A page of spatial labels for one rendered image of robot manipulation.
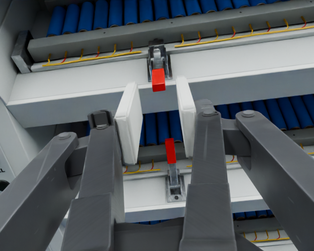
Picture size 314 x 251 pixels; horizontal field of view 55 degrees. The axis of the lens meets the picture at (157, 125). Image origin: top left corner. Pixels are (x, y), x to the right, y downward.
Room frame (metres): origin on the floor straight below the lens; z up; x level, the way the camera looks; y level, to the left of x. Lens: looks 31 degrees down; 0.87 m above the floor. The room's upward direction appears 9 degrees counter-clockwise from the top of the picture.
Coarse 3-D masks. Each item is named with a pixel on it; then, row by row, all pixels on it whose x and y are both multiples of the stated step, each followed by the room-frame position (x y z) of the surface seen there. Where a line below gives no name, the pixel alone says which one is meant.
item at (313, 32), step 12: (264, 36) 0.35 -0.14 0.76; (276, 36) 0.34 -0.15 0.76; (288, 36) 0.34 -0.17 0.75; (300, 36) 0.34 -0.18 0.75; (168, 48) 0.36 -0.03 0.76; (180, 48) 0.35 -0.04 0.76; (192, 48) 0.35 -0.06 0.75; (204, 48) 0.35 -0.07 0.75; (72, 60) 0.37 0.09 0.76; (96, 60) 0.36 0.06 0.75; (108, 60) 0.36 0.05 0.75; (120, 60) 0.36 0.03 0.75
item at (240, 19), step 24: (288, 0) 0.37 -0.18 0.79; (312, 0) 0.36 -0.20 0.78; (144, 24) 0.38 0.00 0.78; (168, 24) 0.37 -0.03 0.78; (192, 24) 0.36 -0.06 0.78; (216, 24) 0.36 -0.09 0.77; (240, 24) 0.36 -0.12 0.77; (264, 24) 0.36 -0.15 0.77; (288, 24) 0.35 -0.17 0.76; (48, 48) 0.37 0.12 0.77; (72, 48) 0.37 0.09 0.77; (96, 48) 0.37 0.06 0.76; (120, 48) 0.37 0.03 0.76
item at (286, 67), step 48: (0, 48) 0.35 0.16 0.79; (144, 48) 0.37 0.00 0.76; (240, 48) 0.34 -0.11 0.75; (288, 48) 0.33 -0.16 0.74; (0, 96) 0.32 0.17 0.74; (48, 96) 0.32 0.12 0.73; (96, 96) 0.32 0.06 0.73; (144, 96) 0.32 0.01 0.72; (192, 96) 0.31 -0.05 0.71; (240, 96) 0.31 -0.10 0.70; (288, 96) 0.31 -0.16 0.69
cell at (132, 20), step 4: (124, 0) 0.46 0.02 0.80; (128, 0) 0.44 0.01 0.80; (132, 0) 0.44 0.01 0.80; (136, 0) 0.45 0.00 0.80; (124, 4) 0.45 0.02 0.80; (128, 4) 0.43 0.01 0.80; (132, 4) 0.43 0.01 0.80; (136, 4) 0.44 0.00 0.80; (124, 8) 0.44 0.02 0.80; (128, 8) 0.42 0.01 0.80; (132, 8) 0.42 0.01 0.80; (136, 8) 0.43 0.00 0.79; (124, 12) 0.43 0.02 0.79; (128, 12) 0.41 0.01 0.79; (132, 12) 0.41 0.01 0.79; (136, 12) 0.42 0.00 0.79; (124, 16) 0.42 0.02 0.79; (128, 16) 0.41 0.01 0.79; (132, 16) 0.40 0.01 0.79; (136, 16) 0.41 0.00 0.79; (124, 20) 0.41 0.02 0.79; (128, 20) 0.40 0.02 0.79; (132, 20) 0.40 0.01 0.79; (136, 20) 0.40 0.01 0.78; (124, 24) 0.40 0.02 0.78
